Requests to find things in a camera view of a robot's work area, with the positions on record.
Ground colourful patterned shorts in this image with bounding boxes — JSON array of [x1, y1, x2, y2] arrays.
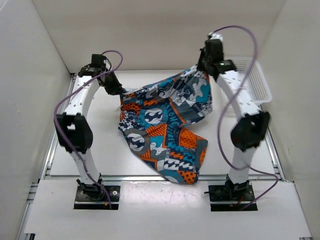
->
[[118, 66, 213, 185]]

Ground white plastic basket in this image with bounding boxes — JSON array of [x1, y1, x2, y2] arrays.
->
[[230, 56, 272, 106]]

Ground right aluminium rail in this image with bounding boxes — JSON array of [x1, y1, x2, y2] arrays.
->
[[259, 104, 313, 238]]

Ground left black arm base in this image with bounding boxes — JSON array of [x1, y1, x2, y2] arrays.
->
[[73, 185, 121, 211]]

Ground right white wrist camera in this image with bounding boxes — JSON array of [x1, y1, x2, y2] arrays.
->
[[207, 31, 223, 42]]

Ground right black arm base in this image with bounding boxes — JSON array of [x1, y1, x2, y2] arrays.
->
[[204, 185, 258, 212]]

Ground left aluminium rail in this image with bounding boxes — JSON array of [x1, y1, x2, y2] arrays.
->
[[14, 72, 77, 240]]

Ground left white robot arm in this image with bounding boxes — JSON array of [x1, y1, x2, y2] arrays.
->
[[53, 53, 124, 203]]

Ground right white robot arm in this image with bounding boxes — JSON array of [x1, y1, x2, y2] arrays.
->
[[197, 34, 271, 200]]

